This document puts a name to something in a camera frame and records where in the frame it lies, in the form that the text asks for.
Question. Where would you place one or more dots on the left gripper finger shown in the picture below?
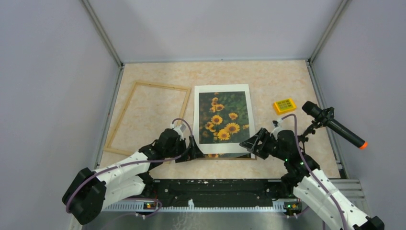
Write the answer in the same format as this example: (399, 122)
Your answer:
(184, 157)
(193, 150)

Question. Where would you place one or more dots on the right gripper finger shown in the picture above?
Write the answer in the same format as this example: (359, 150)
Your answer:
(262, 153)
(258, 143)

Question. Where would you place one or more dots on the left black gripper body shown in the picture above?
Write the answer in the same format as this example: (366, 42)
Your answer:
(179, 148)

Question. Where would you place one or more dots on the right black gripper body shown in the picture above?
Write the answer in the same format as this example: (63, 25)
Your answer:
(276, 152)

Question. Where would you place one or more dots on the light wooden picture frame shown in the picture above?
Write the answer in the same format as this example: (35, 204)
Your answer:
(143, 110)

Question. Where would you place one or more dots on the white matted sunflower photo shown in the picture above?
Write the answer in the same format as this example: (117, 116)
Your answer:
(223, 117)

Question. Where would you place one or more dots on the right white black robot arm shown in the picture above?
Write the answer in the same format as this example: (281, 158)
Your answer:
(305, 180)

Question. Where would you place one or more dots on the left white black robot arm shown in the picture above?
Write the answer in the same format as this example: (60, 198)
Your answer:
(92, 191)

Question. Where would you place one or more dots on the yellow calculator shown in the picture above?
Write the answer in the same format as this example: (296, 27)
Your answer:
(284, 106)

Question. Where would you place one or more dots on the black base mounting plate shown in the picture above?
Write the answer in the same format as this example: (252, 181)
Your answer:
(221, 193)

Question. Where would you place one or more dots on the black microphone orange tip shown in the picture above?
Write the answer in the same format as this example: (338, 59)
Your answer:
(343, 131)

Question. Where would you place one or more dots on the black microphone tripod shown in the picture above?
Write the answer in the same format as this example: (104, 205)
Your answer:
(321, 118)

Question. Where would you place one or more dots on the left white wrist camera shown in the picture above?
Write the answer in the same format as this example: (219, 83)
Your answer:
(178, 128)

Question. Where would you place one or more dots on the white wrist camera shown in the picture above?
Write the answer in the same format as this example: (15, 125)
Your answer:
(178, 128)
(277, 127)

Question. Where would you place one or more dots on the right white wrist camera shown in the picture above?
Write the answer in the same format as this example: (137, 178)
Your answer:
(277, 127)

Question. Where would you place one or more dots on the brown frame backing board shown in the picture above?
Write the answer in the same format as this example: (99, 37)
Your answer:
(229, 156)

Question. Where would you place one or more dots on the white toothed cable rail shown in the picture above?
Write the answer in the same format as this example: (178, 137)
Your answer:
(144, 206)

